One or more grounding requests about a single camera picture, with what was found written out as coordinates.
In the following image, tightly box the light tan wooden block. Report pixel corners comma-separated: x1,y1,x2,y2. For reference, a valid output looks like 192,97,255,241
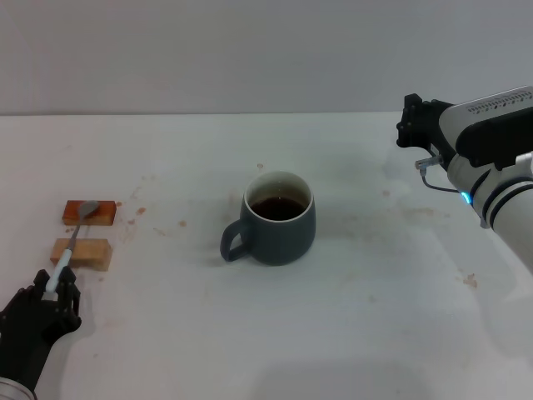
50,237,113,273

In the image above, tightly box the grey ceramic coffee cup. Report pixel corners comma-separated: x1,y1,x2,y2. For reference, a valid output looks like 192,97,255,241
219,169,316,267

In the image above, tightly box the grey right wrist cable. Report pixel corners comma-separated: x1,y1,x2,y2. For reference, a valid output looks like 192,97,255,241
415,154,464,194

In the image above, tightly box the light blue handled metal spoon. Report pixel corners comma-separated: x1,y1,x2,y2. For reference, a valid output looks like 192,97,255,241
43,200,100,301

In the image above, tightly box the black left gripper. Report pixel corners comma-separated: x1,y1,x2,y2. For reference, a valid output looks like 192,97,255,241
0,267,83,388

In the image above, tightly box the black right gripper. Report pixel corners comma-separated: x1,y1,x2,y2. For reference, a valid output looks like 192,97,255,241
396,94,459,168

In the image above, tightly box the dark red wooden block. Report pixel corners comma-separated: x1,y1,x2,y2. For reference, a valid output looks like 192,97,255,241
62,200,117,227

